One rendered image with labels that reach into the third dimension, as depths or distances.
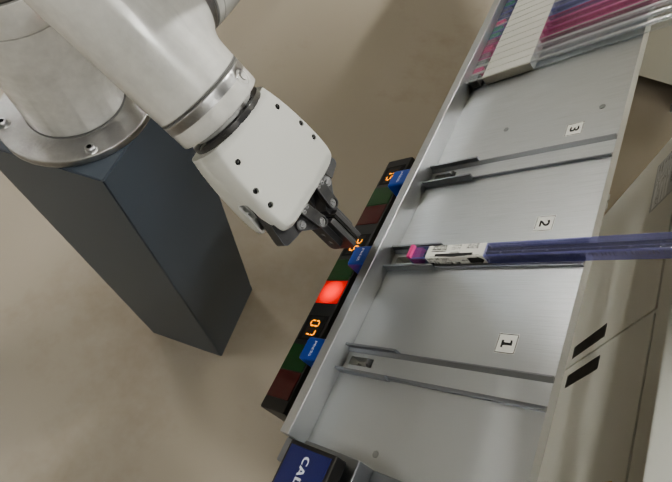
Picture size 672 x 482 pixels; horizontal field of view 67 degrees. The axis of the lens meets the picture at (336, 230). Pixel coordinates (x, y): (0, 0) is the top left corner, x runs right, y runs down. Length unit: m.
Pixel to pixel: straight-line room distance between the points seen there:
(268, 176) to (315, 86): 1.26
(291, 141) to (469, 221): 0.18
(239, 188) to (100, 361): 0.95
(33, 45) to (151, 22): 0.22
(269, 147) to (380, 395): 0.22
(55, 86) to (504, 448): 0.54
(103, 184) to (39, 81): 0.12
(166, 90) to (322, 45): 1.44
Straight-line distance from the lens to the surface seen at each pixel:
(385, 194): 0.62
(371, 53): 1.80
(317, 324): 0.55
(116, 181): 0.66
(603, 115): 0.52
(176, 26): 0.41
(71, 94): 0.64
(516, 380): 0.37
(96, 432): 1.30
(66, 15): 0.42
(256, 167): 0.44
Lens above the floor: 1.18
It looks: 60 degrees down
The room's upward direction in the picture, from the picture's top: straight up
